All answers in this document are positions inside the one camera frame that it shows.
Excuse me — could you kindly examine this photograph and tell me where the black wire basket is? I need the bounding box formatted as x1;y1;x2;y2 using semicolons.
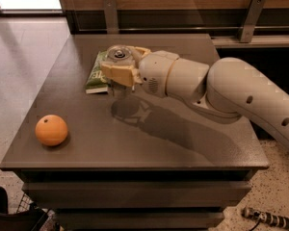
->
0;183;61;231

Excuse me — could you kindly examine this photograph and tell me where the black white striped tool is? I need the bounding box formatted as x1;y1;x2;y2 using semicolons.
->
241;207;289;231

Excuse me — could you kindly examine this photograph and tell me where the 7up soda can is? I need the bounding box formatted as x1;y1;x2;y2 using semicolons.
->
106;45;135;99

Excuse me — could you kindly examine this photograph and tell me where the metal wall bracket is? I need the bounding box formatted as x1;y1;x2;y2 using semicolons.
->
102;0;119;34
238;0;266;43

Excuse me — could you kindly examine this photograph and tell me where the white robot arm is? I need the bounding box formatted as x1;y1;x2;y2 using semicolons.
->
100;45;289;151

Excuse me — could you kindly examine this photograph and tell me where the lower grey drawer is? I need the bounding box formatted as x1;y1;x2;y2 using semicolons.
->
56;213;223;230

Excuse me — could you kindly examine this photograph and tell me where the grey drawer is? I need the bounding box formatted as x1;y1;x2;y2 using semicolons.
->
56;213;223;230
23;181;250;209

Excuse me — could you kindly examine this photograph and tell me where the orange fruit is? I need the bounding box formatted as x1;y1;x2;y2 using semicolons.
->
35;115;68;146

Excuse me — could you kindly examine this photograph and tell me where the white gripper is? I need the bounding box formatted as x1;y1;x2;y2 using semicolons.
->
101;46;179;97

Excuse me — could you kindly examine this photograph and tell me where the upper grey drawer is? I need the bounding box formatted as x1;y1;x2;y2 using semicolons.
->
23;181;250;209

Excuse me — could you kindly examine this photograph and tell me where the green Kettle chips bag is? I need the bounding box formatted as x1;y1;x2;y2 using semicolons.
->
85;51;108;94

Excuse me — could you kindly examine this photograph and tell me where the left metal wall bracket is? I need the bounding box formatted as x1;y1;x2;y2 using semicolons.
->
102;0;119;34

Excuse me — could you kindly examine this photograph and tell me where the right metal wall bracket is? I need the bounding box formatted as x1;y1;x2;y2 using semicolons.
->
238;0;266;43

